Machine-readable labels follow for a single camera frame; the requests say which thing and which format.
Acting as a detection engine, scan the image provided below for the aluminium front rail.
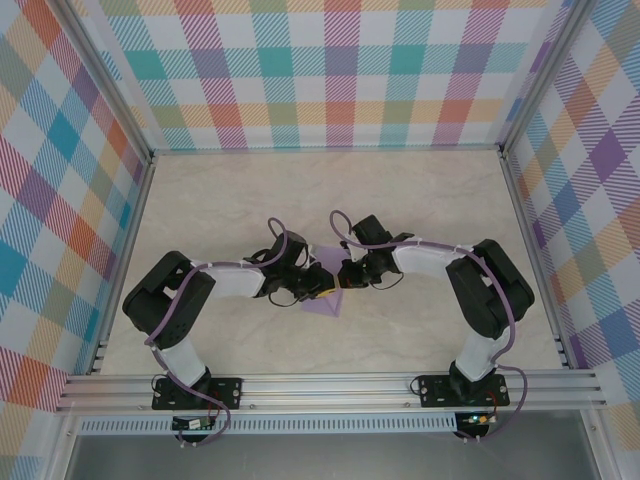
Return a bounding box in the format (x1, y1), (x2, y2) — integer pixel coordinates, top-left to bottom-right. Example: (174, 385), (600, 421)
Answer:
(54, 368), (609, 415)

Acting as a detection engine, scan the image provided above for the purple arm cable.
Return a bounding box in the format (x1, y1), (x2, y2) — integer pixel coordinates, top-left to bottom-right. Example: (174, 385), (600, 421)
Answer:
(143, 217), (301, 449)
(328, 209), (530, 445)

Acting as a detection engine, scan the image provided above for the aluminium side rail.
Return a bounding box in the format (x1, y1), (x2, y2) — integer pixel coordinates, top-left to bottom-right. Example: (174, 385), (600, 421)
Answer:
(87, 154), (156, 376)
(499, 152), (574, 371)

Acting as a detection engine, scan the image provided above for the perforated metal cable tray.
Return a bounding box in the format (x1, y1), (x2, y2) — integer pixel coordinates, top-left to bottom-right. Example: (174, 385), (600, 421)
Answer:
(78, 412), (459, 435)

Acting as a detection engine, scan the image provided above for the aluminium lower frame bar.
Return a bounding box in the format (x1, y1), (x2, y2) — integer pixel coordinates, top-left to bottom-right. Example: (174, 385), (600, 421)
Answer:
(579, 407), (624, 480)
(44, 413), (84, 480)

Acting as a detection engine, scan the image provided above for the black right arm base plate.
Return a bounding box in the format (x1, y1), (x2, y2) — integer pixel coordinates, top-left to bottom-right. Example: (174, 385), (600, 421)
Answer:
(417, 373), (510, 409)

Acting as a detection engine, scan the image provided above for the aluminium back rail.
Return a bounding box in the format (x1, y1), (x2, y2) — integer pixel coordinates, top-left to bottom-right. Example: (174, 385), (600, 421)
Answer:
(149, 143), (506, 157)

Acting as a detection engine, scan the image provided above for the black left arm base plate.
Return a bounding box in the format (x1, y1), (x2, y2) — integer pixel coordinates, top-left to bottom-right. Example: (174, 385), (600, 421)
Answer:
(151, 375), (245, 412)

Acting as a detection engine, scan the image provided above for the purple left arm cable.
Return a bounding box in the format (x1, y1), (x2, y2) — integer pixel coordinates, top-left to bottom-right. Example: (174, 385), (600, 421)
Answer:
(143, 217), (301, 449)

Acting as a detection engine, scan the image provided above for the aluminium corner post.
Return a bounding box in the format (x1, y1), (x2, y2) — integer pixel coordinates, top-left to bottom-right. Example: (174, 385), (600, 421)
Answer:
(497, 0), (594, 161)
(52, 0), (156, 166)

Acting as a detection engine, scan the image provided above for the black round cable mount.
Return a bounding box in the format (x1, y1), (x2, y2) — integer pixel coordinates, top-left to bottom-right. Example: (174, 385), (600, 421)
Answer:
(174, 430), (214, 448)
(452, 424), (496, 442)

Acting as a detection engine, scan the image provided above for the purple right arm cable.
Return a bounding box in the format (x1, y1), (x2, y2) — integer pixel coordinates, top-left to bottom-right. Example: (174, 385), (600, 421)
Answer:
(328, 209), (530, 445)

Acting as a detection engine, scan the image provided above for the purple paper sheet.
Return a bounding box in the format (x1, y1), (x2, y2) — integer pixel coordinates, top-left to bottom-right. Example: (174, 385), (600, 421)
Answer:
(299, 245), (351, 319)

